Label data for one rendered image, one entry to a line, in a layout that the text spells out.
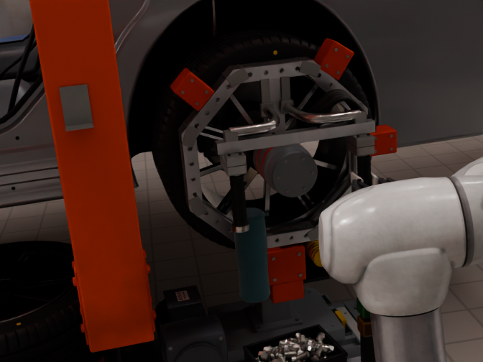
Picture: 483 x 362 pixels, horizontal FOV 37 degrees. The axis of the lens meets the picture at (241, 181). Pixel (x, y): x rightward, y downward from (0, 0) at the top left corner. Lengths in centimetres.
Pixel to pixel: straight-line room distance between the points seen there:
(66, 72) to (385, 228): 86
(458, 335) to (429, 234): 183
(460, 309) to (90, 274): 166
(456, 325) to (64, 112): 179
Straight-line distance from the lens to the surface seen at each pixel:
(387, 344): 106
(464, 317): 292
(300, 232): 213
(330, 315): 246
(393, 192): 101
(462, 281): 317
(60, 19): 158
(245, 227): 182
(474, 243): 102
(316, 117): 184
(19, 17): 691
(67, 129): 158
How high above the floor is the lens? 149
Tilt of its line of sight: 20 degrees down
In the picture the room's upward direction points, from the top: 5 degrees counter-clockwise
